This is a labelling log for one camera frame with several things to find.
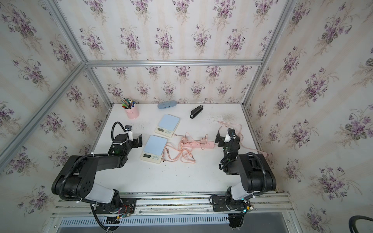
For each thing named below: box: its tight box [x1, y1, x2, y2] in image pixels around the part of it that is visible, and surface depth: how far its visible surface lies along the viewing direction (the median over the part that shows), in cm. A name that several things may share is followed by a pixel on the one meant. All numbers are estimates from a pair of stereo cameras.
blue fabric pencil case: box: [157, 100, 177, 110], surface depth 120 cm
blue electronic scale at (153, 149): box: [139, 134, 168, 164], surface depth 93 cm
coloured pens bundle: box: [120, 97, 136, 110], surface depth 107 cm
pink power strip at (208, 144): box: [181, 140, 215, 150], surface depth 95 cm
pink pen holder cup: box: [121, 103, 140, 120], surface depth 109 cm
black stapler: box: [189, 104, 204, 119], surface depth 113 cm
